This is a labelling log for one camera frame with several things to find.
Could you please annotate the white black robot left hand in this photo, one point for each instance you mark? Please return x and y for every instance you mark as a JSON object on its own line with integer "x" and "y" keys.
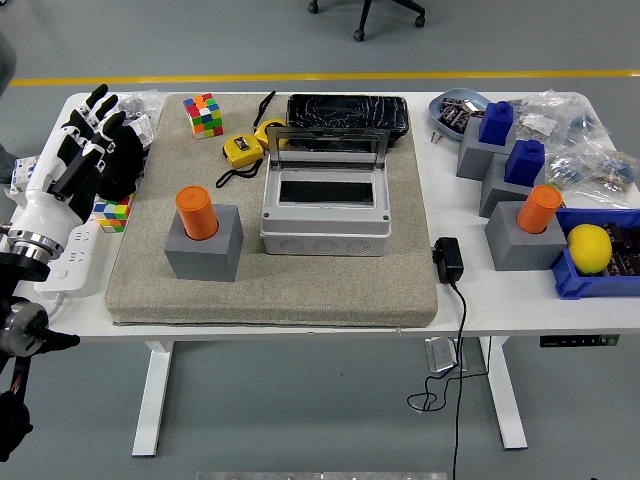
{"x": 45, "y": 200}

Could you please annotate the orange cylinder battery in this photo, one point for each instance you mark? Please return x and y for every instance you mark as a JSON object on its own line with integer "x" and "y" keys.
{"x": 196, "y": 210}
{"x": 539, "y": 207}

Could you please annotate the grey plastic enclosure box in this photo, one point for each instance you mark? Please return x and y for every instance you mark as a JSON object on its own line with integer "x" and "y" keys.
{"x": 325, "y": 235}

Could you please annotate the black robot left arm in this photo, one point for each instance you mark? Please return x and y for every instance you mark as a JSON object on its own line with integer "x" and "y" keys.
{"x": 20, "y": 265}

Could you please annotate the silver box under table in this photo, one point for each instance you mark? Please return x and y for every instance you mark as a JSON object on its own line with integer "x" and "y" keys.
{"x": 440, "y": 355}

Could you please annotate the white power strip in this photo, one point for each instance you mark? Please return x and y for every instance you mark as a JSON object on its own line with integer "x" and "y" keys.
{"x": 75, "y": 260}

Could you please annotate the colourful puzzle cube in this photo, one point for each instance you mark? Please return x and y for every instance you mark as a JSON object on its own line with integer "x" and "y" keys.
{"x": 202, "y": 116}
{"x": 115, "y": 212}

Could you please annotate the black cloth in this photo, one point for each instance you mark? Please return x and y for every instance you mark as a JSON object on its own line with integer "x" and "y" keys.
{"x": 125, "y": 160}

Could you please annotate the small white circuit breaker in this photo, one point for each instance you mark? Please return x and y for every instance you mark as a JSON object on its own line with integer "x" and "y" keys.
{"x": 142, "y": 127}

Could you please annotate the clear plastic parts bag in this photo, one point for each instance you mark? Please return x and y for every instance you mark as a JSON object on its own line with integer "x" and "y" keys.
{"x": 615, "y": 172}
{"x": 520, "y": 107}
{"x": 142, "y": 100}
{"x": 567, "y": 167}
{"x": 565, "y": 117}

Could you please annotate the grey holder block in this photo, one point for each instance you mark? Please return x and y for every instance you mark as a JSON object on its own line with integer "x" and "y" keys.
{"x": 495, "y": 195}
{"x": 520, "y": 250}
{"x": 472, "y": 157}
{"x": 205, "y": 262}

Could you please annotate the yellow tape measure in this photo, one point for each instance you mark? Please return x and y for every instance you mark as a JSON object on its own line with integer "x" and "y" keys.
{"x": 262, "y": 131}
{"x": 241, "y": 150}

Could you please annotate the white table leg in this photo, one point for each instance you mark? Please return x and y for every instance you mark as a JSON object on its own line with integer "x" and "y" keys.
{"x": 152, "y": 400}
{"x": 505, "y": 400}

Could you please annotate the grey-brown mat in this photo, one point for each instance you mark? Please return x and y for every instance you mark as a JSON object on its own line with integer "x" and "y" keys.
{"x": 300, "y": 295}

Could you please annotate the black plastic tray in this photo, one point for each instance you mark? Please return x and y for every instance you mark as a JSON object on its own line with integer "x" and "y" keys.
{"x": 345, "y": 110}

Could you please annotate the black office chair base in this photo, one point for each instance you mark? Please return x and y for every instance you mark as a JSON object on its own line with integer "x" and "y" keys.
{"x": 367, "y": 15}

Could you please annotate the blue-grey dish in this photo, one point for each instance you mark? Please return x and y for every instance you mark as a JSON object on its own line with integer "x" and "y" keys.
{"x": 440, "y": 125}

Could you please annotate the black power adapter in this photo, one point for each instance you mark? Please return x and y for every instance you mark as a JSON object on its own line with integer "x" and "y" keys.
{"x": 449, "y": 260}

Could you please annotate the dark chip module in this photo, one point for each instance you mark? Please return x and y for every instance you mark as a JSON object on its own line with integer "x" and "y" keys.
{"x": 454, "y": 119}
{"x": 450, "y": 103}

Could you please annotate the silver module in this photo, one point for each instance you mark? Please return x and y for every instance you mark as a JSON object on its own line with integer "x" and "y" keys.
{"x": 471, "y": 107}

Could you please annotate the blue plastic block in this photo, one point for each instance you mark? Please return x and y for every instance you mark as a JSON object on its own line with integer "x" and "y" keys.
{"x": 496, "y": 125}
{"x": 524, "y": 165}

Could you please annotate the yellow lemon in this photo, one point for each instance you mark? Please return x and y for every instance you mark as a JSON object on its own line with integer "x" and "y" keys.
{"x": 590, "y": 250}

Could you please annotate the black table control panel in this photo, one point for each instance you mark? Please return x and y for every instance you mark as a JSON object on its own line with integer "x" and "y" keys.
{"x": 575, "y": 341}

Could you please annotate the blue storage bin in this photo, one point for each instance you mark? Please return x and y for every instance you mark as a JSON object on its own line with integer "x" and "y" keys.
{"x": 590, "y": 287}

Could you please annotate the dark electronic components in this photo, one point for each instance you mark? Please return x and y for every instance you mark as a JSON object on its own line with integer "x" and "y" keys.
{"x": 625, "y": 250}

